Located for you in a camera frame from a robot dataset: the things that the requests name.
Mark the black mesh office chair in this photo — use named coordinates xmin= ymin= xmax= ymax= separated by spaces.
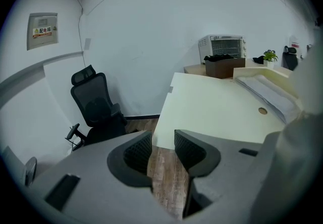
xmin=65 ymin=64 xmax=128 ymax=152

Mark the grey electrical wall panel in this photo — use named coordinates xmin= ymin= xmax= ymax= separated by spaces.
xmin=26 ymin=12 xmax=60 ymax=51

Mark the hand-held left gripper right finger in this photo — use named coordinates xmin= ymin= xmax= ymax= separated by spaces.
xmin=174 ymin=129 xmax=282 ymax=221

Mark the pale green box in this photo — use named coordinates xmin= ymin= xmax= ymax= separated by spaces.
xmin=153 ymin=66 xmax=302 ymax=151

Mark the brown wooden box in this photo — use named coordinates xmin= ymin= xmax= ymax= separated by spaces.
xmin=204 ymin=56 xmax=246 ymax=80

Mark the white toaster oven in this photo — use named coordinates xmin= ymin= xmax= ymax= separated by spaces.
xmin=198 ymin=34 xmax=248 ymax=66

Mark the black cloth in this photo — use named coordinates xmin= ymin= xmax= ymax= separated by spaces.
xmin=203 ymin=53 xmax=234 ymax=63

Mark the red and white wall sign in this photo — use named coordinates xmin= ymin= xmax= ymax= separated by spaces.
xmin=289 ymin=35 xmax=302 ymax=59

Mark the potted purple flower plant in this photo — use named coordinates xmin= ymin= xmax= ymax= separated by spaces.
xmin=262 ymin=49 xmax=279 ymax=69

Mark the black marble round table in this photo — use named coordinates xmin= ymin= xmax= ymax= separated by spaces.
xmin=24 ymin=156 xmax=38 ymax=187

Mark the grey folded cloth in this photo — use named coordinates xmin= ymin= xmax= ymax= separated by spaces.
xmin=236 ymin=76 xmax=296 ymax=124

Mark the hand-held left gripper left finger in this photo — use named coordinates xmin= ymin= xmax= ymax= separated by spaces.
xmin=26 ymin=130 xmax=183 ymax=224

